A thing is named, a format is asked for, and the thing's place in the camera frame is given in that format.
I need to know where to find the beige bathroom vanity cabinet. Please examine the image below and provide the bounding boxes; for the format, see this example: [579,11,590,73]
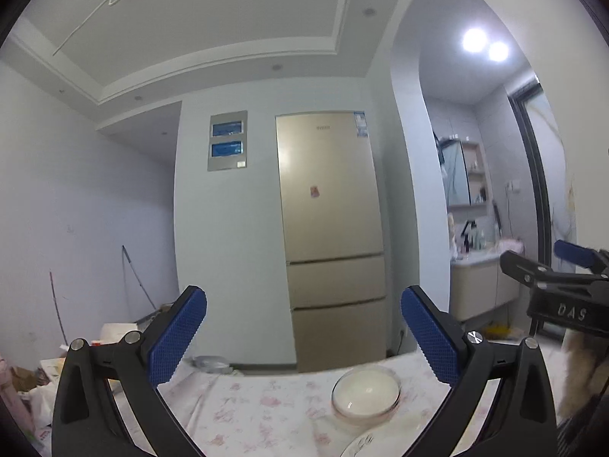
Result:
[450,252,521,322]

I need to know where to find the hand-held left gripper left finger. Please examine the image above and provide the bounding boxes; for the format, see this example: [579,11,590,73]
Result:
[51,286,208,457]

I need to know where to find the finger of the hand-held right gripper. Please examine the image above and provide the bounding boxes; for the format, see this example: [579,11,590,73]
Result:
[554,239,609,277]
[499,250,609,292]

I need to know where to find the person's right forearm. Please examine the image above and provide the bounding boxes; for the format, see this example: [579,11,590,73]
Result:
[559,331,601,420]

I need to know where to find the large bright ceiling light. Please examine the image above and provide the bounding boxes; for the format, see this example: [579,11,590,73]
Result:
[462,27,487,54]

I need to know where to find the white bowl black rim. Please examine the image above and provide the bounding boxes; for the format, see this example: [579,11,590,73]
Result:
[332,366,402,419]

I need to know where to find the gold three-door refrigerator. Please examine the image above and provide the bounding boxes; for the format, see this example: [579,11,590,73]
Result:
[275,110,387,373]

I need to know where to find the brown cardboard box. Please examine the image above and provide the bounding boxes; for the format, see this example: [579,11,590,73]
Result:
[10,366,41,393]

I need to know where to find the white plate black lettering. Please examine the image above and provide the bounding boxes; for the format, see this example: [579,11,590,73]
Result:
[340,431,407,457]

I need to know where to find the pink cloth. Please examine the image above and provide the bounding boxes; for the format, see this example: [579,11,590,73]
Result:
[0,356,36,443]

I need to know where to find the white trash bin grey bag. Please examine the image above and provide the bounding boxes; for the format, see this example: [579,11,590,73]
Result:
[191,355,232,375]

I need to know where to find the mop with thin handle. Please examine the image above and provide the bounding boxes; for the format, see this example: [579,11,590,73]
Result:
[121,245,159,313]

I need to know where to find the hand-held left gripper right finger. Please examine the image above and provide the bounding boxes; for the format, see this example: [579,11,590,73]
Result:
[400,286,558,457]

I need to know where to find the thin dark stick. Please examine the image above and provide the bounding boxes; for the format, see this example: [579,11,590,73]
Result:
[49,271,68,345]

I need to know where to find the grey wall electrical panel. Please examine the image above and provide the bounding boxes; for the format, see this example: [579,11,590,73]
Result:
[207,110,248,171]

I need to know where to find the white cardboard box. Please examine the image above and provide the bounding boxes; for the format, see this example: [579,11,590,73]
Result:
[100,322,143,346]

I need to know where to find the black sliding door frame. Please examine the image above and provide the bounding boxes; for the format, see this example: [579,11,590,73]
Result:
[507,72,558,267]

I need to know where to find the bathroom mirror cabinet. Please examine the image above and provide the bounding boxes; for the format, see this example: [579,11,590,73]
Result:
[438,136,488,208]

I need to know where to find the pink floral print tablecloth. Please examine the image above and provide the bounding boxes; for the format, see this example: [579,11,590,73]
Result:
[107,343,564,457]

